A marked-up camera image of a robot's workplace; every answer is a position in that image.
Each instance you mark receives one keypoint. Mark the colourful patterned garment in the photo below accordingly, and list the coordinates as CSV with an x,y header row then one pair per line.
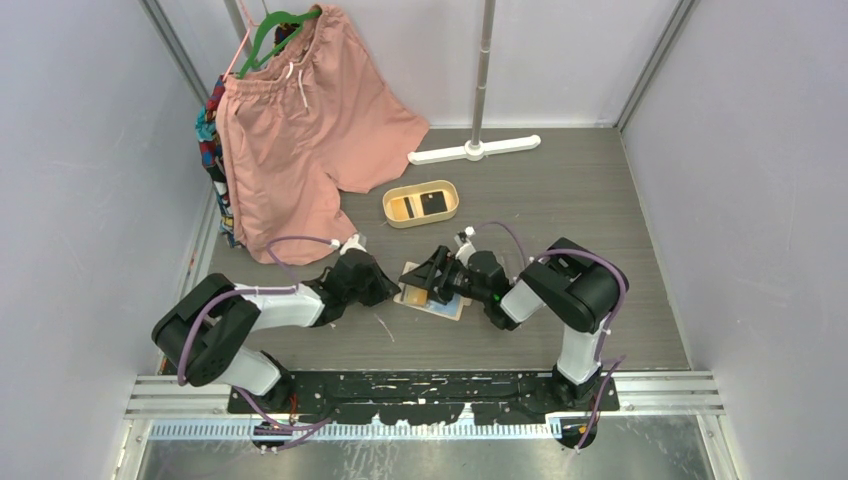
x,y
212,160

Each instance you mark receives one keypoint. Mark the green clothes hanger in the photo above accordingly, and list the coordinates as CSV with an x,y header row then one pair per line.
x,y
268,27

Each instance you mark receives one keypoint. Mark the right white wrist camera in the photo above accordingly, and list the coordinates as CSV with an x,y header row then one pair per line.
x,y
465,247

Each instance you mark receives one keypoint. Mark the pink clothes hanger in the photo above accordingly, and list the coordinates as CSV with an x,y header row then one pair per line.
x,y
244,25

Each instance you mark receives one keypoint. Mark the beige leather card holder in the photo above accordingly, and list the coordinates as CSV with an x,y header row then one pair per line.
x,y
452,311

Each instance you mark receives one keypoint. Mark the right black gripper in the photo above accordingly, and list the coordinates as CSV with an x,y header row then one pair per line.
x,y
424,276

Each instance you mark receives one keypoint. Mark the black striped card in tray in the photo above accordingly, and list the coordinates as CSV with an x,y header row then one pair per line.
x,y
403,208

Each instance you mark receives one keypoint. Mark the grey metal rack pole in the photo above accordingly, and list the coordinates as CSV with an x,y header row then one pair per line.
x,y
475,142

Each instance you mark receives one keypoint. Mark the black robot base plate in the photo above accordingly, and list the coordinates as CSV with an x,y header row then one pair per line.
x,y
425,397

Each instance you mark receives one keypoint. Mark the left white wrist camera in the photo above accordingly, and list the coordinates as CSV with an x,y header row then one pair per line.
x,y
356,242

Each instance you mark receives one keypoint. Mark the gold credit card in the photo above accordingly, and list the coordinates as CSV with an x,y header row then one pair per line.
x,y
414,296

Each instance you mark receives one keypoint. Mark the pink shorts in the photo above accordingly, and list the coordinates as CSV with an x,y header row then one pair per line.
x,y
317,121

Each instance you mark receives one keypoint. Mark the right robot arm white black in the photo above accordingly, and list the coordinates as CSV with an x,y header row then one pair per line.
x,y
583,290

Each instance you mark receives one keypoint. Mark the white rack stand base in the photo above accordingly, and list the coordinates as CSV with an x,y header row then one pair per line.
x,y
474,152

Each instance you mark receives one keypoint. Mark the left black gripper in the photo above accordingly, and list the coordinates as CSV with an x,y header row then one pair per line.
x,y
384,287

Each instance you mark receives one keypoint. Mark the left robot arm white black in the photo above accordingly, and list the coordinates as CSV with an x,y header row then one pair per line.
x,y
204,334

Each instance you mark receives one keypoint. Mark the beige oval tray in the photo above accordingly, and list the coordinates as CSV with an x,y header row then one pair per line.
x,y
420,204

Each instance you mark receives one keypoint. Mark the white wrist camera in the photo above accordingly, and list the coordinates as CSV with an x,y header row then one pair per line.
x,y
356,242
465,247

